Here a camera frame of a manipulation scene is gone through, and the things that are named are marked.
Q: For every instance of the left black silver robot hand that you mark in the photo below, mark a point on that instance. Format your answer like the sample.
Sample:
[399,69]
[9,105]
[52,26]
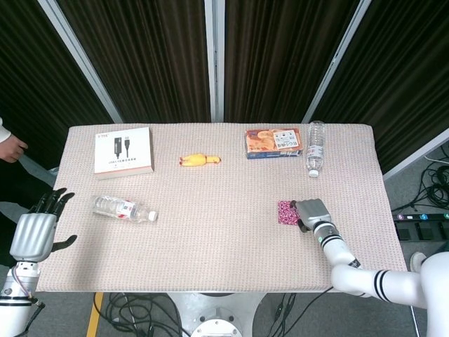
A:
[31,238]

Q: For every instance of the clear water bottle red label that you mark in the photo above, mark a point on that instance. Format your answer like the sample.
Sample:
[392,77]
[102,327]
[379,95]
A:
[115,207]

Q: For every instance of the black power strip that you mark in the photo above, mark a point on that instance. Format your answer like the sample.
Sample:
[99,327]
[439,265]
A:
[424,224]

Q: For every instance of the yellow rubber chicken toy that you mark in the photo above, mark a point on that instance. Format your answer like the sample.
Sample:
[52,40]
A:
[196,160]

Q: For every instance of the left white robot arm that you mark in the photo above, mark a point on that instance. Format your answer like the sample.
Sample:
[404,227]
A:
[14,316]

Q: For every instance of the white grey sneaker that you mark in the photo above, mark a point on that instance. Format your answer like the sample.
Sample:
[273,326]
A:
[417,261]

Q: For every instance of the dark corrugated partition panel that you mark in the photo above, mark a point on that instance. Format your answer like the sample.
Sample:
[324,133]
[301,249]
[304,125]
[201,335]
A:
[52,87]
[280,52]
[403,87]
[147,52]

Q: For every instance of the yellow floor tape strip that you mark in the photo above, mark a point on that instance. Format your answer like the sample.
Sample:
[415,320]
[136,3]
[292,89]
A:
[94,316]

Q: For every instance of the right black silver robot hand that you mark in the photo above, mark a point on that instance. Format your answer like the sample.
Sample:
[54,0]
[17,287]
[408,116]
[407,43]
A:
[314,210]

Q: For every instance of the pink waffle tablecloth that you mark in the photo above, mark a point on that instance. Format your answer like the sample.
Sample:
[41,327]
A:
[217,228]

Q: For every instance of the grey aluminium partition rail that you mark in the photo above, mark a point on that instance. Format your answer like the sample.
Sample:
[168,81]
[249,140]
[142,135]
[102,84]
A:
[38,166]
[417,154]

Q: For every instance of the bystander bare hand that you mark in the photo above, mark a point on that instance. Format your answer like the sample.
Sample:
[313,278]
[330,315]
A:
[12,149]

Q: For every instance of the grey aluminium partition post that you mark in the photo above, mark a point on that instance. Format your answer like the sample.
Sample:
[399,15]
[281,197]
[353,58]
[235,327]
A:
[81,59]
[335,59]
[214,59]

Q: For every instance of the orange blue snack box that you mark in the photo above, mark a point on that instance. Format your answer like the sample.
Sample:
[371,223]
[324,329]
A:
[266,144]

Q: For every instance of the silver white robot base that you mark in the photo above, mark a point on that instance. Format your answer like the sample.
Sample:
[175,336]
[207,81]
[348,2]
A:
[214,316]

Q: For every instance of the clear water bottle white label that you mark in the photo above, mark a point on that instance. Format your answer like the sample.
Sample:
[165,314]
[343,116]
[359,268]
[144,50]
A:
[316,147]

